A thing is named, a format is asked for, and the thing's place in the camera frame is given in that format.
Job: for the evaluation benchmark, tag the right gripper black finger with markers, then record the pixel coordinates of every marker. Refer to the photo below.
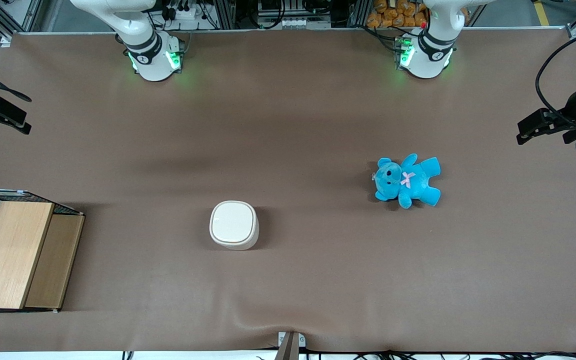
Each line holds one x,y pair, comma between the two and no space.
10,114

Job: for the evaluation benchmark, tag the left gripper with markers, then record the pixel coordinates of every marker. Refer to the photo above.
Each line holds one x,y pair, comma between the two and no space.
571,116

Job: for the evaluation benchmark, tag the cream trash can lid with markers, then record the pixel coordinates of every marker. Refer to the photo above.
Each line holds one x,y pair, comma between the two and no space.
234,222

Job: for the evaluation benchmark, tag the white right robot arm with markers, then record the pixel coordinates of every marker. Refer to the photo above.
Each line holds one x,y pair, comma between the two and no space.
150,55

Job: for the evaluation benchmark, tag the cream trash can body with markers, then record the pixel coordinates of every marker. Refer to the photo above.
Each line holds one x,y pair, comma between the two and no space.
235,246

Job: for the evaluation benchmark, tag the light wooden board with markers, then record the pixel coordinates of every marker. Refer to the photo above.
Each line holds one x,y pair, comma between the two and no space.
8,255

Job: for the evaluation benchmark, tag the blue teddy bear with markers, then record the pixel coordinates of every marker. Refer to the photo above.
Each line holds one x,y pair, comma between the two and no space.
413,182

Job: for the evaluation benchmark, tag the dark wooden board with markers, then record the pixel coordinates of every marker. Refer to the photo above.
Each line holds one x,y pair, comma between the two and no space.
53,265

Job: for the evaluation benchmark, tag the orange lumpy items pile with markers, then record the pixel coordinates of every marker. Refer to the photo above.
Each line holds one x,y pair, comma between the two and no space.
393,12

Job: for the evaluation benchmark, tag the white power strip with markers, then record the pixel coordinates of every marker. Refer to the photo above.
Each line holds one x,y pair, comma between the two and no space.
188,12

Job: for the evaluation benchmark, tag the brown table cover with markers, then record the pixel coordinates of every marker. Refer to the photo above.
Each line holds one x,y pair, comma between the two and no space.
288,125

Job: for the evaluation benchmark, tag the white connector block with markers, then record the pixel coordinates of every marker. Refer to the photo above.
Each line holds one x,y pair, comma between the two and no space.
293,22

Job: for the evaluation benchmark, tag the small metal bracket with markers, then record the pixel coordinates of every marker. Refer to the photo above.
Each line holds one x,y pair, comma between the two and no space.
302,341

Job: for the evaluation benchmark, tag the grey camera post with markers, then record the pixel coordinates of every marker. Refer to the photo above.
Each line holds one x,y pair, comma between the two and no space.
288,350

